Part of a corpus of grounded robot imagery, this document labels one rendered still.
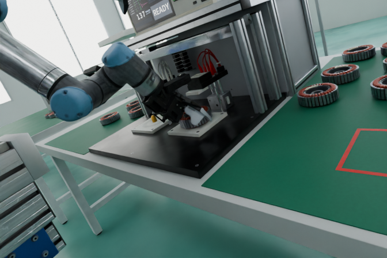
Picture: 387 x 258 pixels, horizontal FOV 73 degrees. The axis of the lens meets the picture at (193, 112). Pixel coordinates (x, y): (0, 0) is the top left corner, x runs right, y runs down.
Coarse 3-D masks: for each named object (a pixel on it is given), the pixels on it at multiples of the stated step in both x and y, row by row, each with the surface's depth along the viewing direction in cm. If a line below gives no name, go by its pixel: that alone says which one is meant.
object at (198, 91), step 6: (204, 72) 89; (210, 72) 88; (222, 72) 92; (192, 78) 86; (198, 78) 84; (204, 78) 86; (210, 78) 88; (216, 78) 89; (192, 84) 87; (198, 84) 85; (204, 84) 85; (210, 84) 87; (216, 84) 94; (192, 90) 88; (198, 90) 85; (204, 90) 86; (222, 90) 93
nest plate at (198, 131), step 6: (216, 114) 88; (222, 114) 86; (216, 120) 83; (180, 126) 89; (204, 126) 81; (210, 126) 81; (168, 132) 88; (174, 132) 85; (180, 132) 83; (186, 132) 81; (192, 132) 80; (198, 132) 78; (204, 132) 79
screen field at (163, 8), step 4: (164, 0) 90; (168, 0) 89; (156, 4) 93; (160, 4) 92; (164, 4) 91; (168, 4) 90; (152, 8) 96; (156, 8) 94; (160, 8) 93; (164, 8) 92; (168, 8) 90; (152, 12) 97; (156, 12) 95; (160, 12) 94; (164, 12) 93; (168, 12) 91; (172, 12) 90; (156, 16) 96; (160, 16) 95
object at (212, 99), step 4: (220, 92) 96; (224, 92) 94; (228, 92) 93; (208, 96) 96; (212, 96) 95; (216, 96) 93; (220, 96) 92; (224, 96) 92; (228, 96) 93; (208, 100) 96; (212, 100) 95; (216, 100) 94; (224, 100) 92; (232, 100) 95; (212, 104) 96; (216, 104) 95; (224, 104) 92; (232, 104) 95; (212, 108) 97; (216, 108) 96; (220, 108) 94; (224, 108) 93
